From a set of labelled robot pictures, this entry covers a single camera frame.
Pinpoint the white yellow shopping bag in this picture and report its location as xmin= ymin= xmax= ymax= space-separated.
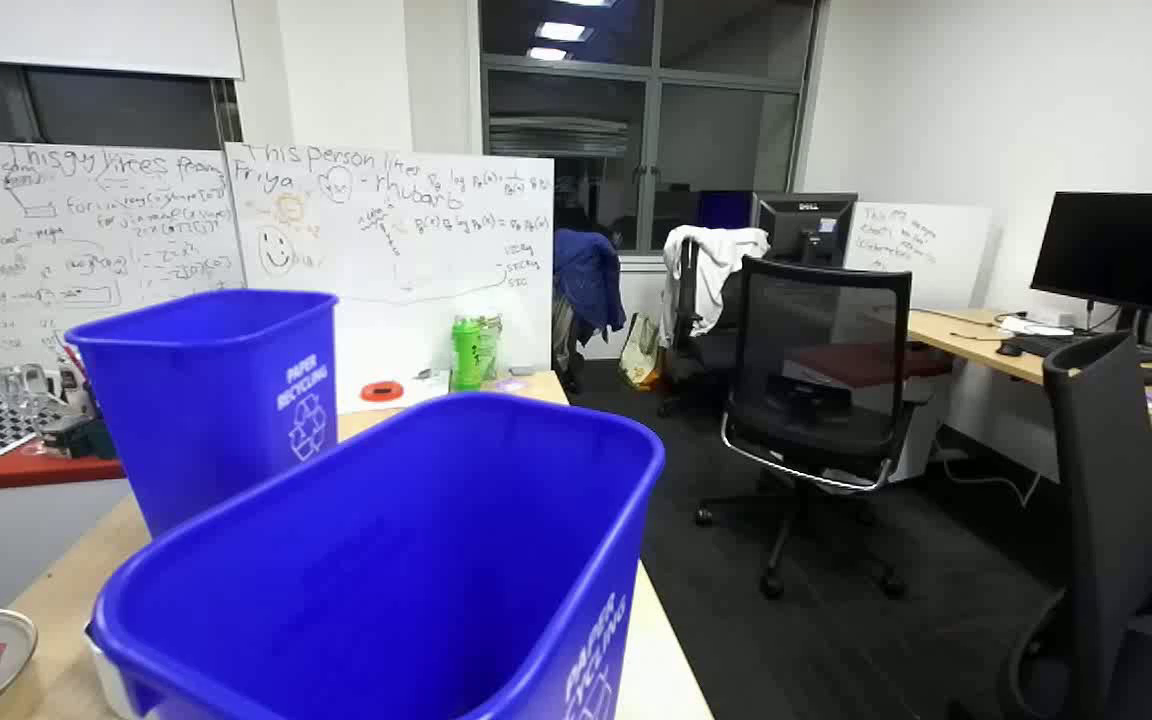
xmin=620 ymin=311 xmax=667 ymax=396

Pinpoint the blue jacket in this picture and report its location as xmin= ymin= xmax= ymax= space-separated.
xmin=552 ymin=228 xmax=628 ymax=349

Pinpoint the green plastic bottle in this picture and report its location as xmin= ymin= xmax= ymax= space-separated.
xmin=447 ymin=311 xmax=507 ymax=396

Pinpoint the black chair under jacket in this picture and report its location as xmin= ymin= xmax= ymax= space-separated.
xmin=658 ymin=236 xmax=755 ymax=406

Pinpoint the white jacket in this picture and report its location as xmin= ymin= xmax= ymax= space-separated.
xmin=658 ymin=222 xmax=772 ymax=340

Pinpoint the whiteboard with smiley drawing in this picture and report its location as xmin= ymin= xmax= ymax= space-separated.
xmin=225 ymin=141 xmax=560 ymax=406

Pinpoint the black mesh office chair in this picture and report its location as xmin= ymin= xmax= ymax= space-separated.
xmin=690 ymin=252 xmax=918 ymax=606

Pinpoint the large dark window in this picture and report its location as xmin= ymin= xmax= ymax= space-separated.
xmin=474 ymin=0 xmax=828 ymax=256

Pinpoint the small black computer monitor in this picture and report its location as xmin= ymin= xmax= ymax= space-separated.
xmin=753 ymin=189 xmax=860 ymax=271

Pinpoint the blue paper recycling bin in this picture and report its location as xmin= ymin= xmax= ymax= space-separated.
xmin=62 ymin=283 xmax=343 ymax=542
xmin=83 ymin=393 xmax=672 ymax=720

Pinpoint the small white whiteboard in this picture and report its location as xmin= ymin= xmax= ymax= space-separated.
xmin=845 ymin=197 xmax=1001 ymax=318

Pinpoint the wooden office desk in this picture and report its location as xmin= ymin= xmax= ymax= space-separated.
xmin=903 ymin=309 xmax=1152 ymax=445

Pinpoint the black keyboard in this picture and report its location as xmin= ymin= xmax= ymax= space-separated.
xmin=994 ymin=328 xmax=1077 ymax=361

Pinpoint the whiteboard with dense handwriting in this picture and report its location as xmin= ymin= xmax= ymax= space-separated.
xmin=0 ymin=135 xmax=247 ymax=377

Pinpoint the black solid-back office chair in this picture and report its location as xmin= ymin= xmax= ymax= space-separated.
xmin=1008 ymin=334 xmax=1152 ymax=720

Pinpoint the large black computer monitor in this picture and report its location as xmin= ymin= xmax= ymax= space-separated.
xmin=1029 ymin=189 xmax=1152 ymax=354

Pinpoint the red shelf board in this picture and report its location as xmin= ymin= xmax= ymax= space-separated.
xmin=0 ymin=445 xmax=127 ymax=496

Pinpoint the white roller blind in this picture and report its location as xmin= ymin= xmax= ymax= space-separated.
xmin=0 ymin=0 xmax=244 ymax=80

